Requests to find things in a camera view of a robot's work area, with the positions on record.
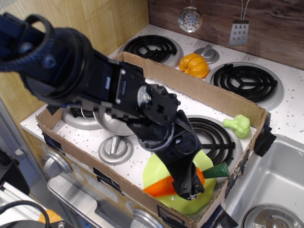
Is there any metal skimmer ladle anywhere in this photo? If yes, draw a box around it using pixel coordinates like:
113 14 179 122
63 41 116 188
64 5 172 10
178 0 202 33

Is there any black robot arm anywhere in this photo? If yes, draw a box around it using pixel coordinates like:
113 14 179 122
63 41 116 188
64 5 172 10
0 13 204 200

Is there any back right black burner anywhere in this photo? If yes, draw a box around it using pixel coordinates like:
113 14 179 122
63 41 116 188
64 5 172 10
205 62 285 111

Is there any brown cardboard fence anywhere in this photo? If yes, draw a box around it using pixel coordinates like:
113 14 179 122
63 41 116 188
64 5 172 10
36 52 270 228

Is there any silver oven dial left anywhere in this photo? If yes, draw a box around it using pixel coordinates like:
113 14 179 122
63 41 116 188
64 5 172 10
43 150 72 178

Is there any silver back stove knob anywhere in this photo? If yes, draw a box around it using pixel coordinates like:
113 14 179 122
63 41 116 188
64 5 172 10
194 45 219 64

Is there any silver oven dial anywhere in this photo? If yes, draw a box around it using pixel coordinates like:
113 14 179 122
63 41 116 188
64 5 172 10
130 209 163 228
43 150 72 178

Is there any orange cloth scrap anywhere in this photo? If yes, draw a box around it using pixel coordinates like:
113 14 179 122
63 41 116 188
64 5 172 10
38 209 62 224

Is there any metal slotted spatula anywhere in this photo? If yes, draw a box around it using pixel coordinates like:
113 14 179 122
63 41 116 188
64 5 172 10
229 0 250 46

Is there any silver sink basin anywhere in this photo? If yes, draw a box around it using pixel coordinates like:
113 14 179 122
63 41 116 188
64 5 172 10
224 135 304 228

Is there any silver oven door handle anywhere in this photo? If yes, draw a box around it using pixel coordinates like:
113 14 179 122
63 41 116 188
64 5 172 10
47 176 112 228

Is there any orange toy pumpkin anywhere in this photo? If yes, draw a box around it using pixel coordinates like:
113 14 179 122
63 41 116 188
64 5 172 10
179 53 209 78

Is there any green toy broccoli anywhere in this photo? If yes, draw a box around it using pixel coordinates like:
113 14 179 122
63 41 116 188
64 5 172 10
223 114 250 138

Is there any silver front stove knob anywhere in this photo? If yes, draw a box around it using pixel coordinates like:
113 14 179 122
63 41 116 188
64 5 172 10
98 136 133 165

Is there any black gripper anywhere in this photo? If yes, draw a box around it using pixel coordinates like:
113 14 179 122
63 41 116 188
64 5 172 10
152 110 205 200

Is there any front left black burner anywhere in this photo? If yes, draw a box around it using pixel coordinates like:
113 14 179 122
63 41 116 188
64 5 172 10
62 108 102 130

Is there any black cable loop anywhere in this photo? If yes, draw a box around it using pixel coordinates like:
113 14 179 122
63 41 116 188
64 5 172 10
0 200 50 228

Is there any silver stove knob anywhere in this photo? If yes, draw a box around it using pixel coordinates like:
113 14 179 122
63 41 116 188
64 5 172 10
98 136 133 165
194 45 219 64

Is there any light green plastic plate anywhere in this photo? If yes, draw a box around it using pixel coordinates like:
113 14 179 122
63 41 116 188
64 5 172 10
142 151 217 215

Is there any small steel pot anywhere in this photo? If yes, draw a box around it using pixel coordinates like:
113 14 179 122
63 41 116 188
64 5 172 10
80 109 134 136

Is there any orange toy carrot green top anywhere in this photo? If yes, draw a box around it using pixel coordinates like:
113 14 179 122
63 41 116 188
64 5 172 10
143 162 229 197

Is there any front right black burner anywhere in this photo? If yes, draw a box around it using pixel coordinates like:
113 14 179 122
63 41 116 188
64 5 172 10
150 114 244 188

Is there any silver oven dial right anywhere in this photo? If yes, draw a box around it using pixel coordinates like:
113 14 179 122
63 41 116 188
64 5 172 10
130 209 163 228

